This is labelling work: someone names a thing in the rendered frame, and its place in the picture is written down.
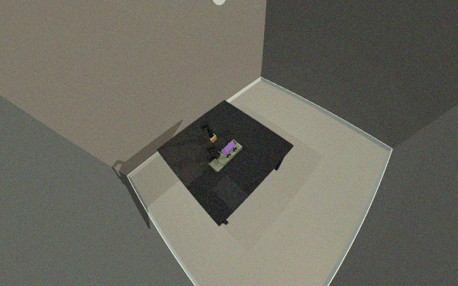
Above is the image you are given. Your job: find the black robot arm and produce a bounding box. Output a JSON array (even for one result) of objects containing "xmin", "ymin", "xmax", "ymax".
[{"xmin": 200, "ymin": 121, "xmax": 220, "ymax": 159}]

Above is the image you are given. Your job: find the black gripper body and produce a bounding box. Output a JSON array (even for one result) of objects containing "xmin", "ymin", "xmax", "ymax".
[{"xmin": 206, "ymin": 146, "xmax": 221, "ymax": 161}]

